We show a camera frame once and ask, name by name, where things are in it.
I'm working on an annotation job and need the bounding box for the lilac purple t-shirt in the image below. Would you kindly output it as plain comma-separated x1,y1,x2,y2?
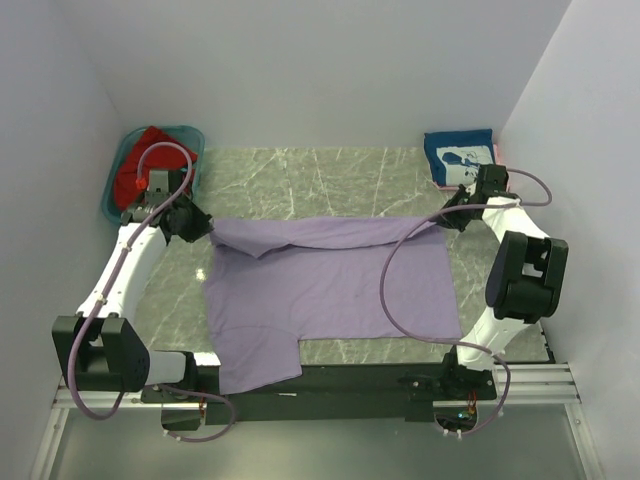
204,217,461,394

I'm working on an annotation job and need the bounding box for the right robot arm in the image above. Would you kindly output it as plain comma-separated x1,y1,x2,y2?
438,186,569,399

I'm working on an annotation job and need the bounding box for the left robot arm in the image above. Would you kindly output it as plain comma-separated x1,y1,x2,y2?
52,195,212,402

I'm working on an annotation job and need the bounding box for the folded blue printed t-shirt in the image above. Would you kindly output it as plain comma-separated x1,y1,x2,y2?
423,129,496,188

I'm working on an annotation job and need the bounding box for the folded pink t-shirt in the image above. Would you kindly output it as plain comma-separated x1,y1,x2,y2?
432,144,503,190

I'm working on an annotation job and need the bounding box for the teal plastic basket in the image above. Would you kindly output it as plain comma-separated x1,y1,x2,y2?
101,124,206,226

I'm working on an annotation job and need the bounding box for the black base beam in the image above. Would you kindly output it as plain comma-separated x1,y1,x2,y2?
139,363,501,426

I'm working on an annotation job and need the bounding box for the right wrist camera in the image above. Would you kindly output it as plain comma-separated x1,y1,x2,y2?
475,164,509,198

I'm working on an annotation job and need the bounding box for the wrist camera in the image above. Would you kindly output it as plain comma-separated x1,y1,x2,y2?
135,169,185,209
475,164,509,198

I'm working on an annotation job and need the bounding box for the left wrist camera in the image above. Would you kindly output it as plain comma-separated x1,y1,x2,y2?
135,169,185,209

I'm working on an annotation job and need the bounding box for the aluminium frame rail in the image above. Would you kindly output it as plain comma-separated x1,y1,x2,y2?
29,229,601,476

